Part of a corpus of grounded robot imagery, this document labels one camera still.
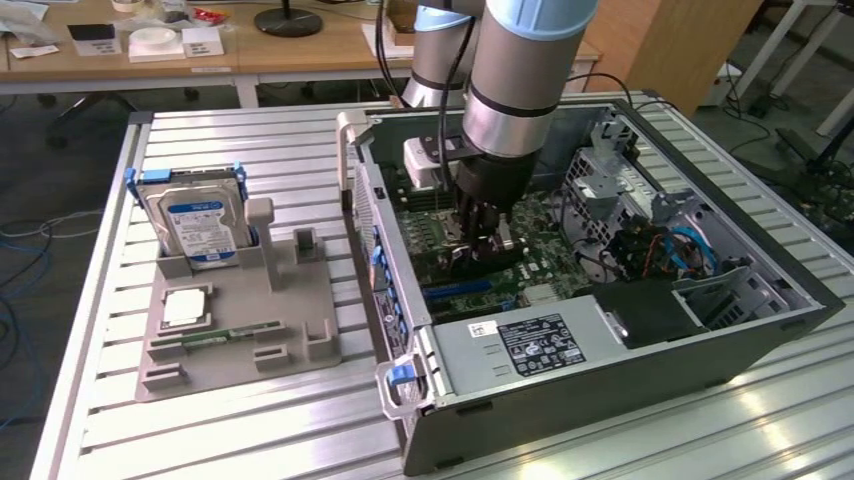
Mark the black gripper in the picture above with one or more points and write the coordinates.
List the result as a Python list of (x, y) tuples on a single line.
[(494, 185)]

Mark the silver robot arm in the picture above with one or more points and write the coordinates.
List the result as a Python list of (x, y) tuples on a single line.
[(514, 75)]

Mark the CPU socket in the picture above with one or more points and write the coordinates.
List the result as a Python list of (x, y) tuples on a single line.
[(446, 227)]

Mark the silver drive cage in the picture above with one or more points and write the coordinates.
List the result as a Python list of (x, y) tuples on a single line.
[(596, 195)]

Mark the green motherboard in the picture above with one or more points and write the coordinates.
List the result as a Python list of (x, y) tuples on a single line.
[(554, 260)]

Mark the black RAM stick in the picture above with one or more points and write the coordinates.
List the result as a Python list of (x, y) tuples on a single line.
[(434, 260)]

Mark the blue expansion slot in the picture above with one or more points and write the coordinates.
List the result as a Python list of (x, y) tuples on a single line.
[(454, 290)]

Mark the white paper stack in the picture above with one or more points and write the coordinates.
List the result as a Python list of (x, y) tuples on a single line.
[(390, 45)]

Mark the black fan shroud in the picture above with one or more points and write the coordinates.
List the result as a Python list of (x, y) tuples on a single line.
[(647, 312)]

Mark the grey power supply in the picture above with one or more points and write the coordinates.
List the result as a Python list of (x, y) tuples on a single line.
[(467, 362)]

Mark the brown cardboard box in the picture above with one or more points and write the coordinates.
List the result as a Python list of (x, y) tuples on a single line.
[(402, 15)]

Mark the wooden cabinet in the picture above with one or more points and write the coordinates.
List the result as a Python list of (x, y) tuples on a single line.
[(667, 50)]

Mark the open grey PC case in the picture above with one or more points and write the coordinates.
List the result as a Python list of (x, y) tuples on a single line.
[(600, 380)]

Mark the black round lamp base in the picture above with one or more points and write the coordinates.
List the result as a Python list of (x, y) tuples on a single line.
[(288, 24)]

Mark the hard disk with blue caddy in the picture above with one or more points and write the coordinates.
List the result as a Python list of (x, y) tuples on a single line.
[(193, 225)]

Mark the black floor stand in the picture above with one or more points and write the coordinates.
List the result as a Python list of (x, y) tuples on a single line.
[(821, 165)]

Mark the green RAM stick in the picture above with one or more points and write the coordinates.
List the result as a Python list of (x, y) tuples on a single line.
[(227, 336)]

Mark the white table leg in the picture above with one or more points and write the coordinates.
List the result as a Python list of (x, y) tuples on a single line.
[(781, 50)]

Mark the plain white box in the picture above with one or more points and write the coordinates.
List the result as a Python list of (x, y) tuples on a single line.
[(201, 42)]

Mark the grey parts rack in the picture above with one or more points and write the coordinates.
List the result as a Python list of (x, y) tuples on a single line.
[(240, 365)]

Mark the silver CPU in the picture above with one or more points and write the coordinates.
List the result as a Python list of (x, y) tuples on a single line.
[(183, 310)]

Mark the red small packet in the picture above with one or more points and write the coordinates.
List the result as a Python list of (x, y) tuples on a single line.
[(207, 15)]

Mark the white box with tape roll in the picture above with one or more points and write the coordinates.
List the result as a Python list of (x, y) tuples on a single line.
[(156, 45)]

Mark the black chair base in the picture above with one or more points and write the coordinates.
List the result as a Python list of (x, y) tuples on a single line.
[(87, 112)]

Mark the wooden desk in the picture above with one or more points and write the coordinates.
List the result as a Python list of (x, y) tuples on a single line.
[(100, 70)]

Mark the white tape roll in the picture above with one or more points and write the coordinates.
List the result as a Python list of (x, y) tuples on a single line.
[(127, 5)]

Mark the black and white label box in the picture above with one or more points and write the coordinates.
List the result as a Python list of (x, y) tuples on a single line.
[(95, 40)]

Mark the white paper slip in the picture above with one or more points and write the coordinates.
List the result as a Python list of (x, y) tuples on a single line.
[(33, 51)]

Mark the clear plastic bag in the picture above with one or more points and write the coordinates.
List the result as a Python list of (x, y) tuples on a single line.
[(27, 22)]

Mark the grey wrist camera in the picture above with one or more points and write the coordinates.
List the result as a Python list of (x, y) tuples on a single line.
[(423, 160)]

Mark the white switch box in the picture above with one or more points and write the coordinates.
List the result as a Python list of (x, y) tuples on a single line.
[(727, 85)]

